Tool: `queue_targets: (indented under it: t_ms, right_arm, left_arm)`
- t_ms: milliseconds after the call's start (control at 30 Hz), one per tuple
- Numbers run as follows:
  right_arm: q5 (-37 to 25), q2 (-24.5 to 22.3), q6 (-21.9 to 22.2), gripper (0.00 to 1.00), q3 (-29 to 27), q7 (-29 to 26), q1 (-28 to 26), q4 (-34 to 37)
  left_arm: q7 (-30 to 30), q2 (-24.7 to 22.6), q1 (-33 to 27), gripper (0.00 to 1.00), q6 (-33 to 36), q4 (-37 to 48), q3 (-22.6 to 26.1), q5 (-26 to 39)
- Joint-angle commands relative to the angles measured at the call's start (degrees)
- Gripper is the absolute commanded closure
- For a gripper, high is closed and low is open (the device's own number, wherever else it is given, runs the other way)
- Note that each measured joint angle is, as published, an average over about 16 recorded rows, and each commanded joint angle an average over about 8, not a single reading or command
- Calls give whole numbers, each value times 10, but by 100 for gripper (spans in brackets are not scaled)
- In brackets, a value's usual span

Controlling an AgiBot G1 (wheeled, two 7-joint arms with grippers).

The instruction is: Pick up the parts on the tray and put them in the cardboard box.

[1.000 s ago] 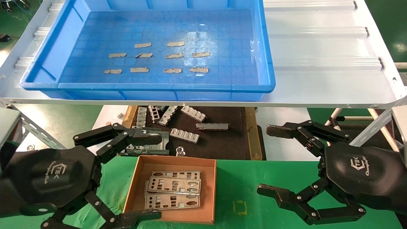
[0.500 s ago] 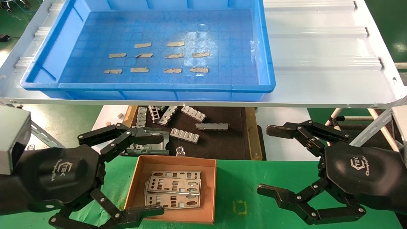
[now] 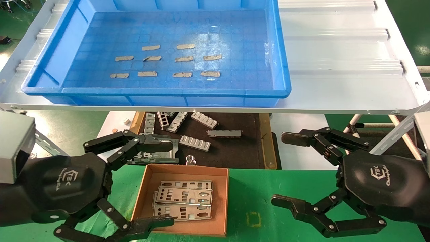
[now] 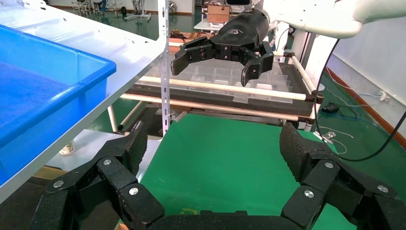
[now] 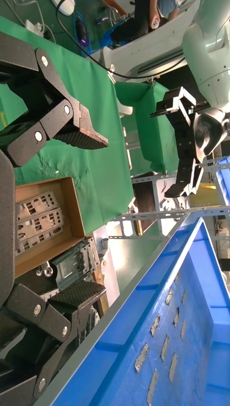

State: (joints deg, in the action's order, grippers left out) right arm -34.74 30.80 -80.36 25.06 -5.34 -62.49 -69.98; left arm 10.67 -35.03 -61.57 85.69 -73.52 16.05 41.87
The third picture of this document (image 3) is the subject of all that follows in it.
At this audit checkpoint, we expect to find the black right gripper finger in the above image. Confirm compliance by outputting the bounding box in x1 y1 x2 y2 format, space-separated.
281 127 370 167

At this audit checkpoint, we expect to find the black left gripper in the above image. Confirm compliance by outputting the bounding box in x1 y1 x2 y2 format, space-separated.
0 129 175 242

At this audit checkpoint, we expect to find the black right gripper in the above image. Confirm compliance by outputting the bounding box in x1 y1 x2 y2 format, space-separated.
271 150 430 238

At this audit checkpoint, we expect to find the brown cardboard box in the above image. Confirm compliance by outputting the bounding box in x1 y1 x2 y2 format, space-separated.
130 164 229 237

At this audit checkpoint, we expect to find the dark wood-framed parts tray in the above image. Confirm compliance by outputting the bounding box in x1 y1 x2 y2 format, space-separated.
129 112 278 170

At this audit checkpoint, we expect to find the blue plastic tray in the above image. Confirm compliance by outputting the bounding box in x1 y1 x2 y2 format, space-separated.
21 0 292 107

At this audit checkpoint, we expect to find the large flat grey metal plate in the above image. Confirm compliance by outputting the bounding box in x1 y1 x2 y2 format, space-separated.
128 134 180 165

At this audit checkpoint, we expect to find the green table cloth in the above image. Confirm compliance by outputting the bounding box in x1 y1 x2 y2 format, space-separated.
0 164 428 242

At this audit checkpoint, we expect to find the white rack pipe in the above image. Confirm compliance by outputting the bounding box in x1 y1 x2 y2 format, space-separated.
343 114 363 150

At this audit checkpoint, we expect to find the slotted grey metal plate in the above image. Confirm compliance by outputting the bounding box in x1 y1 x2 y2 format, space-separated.
144 113 156 135
167 112 188 133

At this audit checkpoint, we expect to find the ladder-shaped grey metal plate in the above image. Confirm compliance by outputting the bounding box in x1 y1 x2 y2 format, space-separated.
157 112 170 131

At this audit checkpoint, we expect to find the grey metal bar part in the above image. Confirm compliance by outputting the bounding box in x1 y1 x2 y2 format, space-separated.
207 130 242 138

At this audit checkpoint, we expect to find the white metal shelf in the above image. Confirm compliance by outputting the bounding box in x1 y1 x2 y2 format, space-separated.
0 0 430 115

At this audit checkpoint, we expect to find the perforated white angle brace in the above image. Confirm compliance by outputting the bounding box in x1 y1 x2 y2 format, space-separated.
369 113 420 156
34 130 68 157

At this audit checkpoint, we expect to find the tan rack pipe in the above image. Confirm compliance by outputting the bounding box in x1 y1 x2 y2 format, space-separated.
389 114 423 161

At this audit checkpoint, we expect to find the office chair castor base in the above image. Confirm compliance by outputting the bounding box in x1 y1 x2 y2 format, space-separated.
0 0 32 14

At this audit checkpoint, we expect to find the grey ribbed metal bracket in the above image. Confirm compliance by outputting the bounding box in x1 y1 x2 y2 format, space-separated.
191 112 219 130
179 135 211 152

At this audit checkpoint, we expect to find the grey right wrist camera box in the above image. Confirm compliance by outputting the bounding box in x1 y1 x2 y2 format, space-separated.
414 111 430 163

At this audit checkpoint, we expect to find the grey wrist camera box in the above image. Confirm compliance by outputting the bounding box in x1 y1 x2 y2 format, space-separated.
414 111 430 163
0 111 36 184

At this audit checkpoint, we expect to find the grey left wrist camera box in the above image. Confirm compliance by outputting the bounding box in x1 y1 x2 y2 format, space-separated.
0 111 36 184

